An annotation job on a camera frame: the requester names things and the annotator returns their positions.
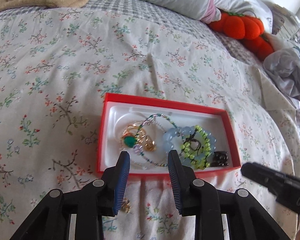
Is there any floral bed quilt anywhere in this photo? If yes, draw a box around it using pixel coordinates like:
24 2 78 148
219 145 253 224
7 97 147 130
0 0 300 239

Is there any small gold earring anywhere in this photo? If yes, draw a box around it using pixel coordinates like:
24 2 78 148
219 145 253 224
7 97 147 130
120 198 131 213

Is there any green bead cord bracelet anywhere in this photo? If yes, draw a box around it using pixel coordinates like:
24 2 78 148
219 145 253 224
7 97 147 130
180 125 213 170

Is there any clear seed bead bracelet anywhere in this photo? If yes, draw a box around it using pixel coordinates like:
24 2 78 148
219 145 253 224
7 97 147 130
115 113 170 170

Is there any multicolour seed bead bracelet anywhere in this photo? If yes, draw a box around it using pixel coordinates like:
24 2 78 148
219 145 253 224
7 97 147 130
132 113 183 168

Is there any gold green stone ring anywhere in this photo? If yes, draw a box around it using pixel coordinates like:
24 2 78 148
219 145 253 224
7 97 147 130
121 122 147 149

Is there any red Ace box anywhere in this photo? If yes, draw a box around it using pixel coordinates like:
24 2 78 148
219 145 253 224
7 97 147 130
96 93 241 177

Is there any grey crumpled cloth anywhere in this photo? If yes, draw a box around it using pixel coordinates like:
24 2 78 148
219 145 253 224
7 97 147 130
263 47 300 108

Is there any light blue bead bracelet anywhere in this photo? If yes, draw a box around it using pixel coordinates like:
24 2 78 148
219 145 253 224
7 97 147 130
161 125 218 169

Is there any orange plush pumpkin toy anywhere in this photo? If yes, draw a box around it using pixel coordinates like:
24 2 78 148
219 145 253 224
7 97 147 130
208 12 274 61

